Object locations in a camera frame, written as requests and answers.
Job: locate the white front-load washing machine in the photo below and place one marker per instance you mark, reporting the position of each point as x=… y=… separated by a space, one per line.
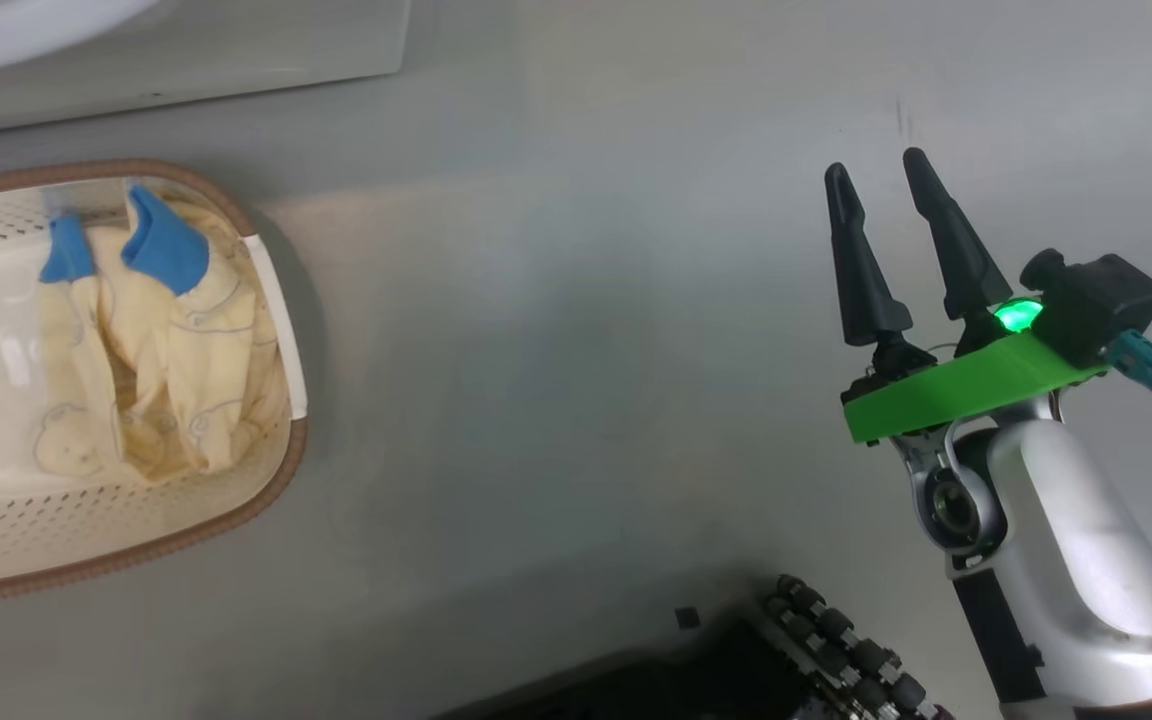
x=186 y=70

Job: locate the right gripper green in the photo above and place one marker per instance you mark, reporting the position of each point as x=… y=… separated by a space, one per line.
x=966 y=390

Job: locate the black roller omni wheel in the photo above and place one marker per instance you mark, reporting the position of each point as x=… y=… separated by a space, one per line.
x=846 y=650

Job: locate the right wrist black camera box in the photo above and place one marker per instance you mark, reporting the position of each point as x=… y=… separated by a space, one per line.
x=1096 y=300

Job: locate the cream garment with bear print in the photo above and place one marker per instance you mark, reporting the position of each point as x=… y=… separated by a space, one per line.
x=186 y=350

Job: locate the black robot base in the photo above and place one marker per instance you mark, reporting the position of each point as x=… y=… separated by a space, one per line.
x=656 y=690

